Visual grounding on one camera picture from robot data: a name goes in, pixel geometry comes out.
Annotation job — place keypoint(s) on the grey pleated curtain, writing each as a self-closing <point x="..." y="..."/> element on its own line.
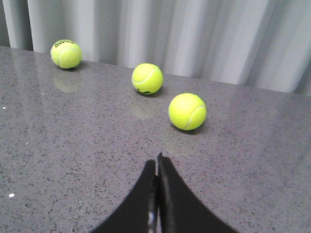
<point x="258" y="43"/>

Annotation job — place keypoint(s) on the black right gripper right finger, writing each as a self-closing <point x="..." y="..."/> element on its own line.
<point x="180" y="210"/>

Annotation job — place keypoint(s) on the far-right yellow tennis ball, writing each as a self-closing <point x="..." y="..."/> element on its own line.
<point x="187" y="111"/>

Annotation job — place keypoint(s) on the centre yellow tennis ball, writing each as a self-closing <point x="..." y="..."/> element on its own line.
<point x="66" y="54"/>

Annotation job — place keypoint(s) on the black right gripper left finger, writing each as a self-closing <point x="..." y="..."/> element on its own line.
<point x="138" y="211"/>

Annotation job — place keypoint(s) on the Wilson yellow tennis ball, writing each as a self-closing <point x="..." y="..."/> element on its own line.
<point x="147" y="78"/>

